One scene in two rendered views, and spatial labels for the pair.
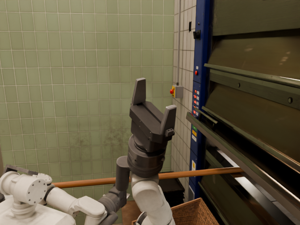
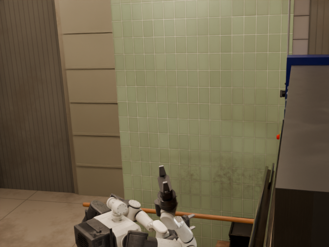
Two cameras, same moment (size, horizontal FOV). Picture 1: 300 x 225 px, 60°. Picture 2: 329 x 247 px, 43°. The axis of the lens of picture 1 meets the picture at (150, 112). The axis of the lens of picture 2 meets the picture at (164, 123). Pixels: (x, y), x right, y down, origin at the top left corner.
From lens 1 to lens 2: 1.48 m
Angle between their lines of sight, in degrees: 27
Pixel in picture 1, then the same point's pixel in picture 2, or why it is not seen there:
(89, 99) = (201, 134)
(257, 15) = not seen: hidden behind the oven
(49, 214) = (128, 221)
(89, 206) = (158, 226)
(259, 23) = not seen: hidden behind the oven
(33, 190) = (120, 208)
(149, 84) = (263, 124)
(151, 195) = (169, 220)
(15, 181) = (113, 202)
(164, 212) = (184, 234)
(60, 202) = (143, 220)
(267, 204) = not seen: outside the picture
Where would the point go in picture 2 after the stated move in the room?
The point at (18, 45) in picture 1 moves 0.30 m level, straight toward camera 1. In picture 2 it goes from (141, 82) to (139, 87)
